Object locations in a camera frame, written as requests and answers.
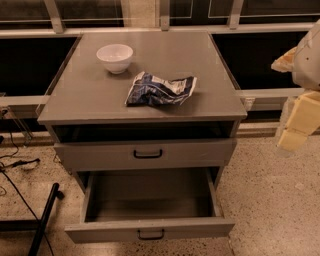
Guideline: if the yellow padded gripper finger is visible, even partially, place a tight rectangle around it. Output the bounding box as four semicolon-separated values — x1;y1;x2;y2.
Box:
271;47;297;73

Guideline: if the grey drawer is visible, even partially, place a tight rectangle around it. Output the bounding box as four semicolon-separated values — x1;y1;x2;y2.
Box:
54;139;236;172
65;168;234;243

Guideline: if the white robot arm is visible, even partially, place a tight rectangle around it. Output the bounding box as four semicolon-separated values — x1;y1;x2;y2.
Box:
271;20;320;91

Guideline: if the grey top drawer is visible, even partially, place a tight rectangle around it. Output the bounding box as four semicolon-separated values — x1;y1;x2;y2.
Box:
54;139;236;172

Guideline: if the grey drawer cabinet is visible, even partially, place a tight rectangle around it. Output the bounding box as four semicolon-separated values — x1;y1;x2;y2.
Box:
38;32;246;186

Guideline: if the crumpled blue white chip bag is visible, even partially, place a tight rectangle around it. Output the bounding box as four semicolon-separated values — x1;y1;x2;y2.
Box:
125;72;197;106

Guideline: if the white ceramic bowl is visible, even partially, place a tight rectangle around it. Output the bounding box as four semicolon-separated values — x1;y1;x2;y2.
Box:
96;44;133;74

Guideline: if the black metal stand leg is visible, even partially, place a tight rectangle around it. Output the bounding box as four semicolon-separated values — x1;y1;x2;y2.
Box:
0;183;64;256

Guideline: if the black floor cable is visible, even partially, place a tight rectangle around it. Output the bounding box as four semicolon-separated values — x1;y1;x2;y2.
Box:
0;131;55;256

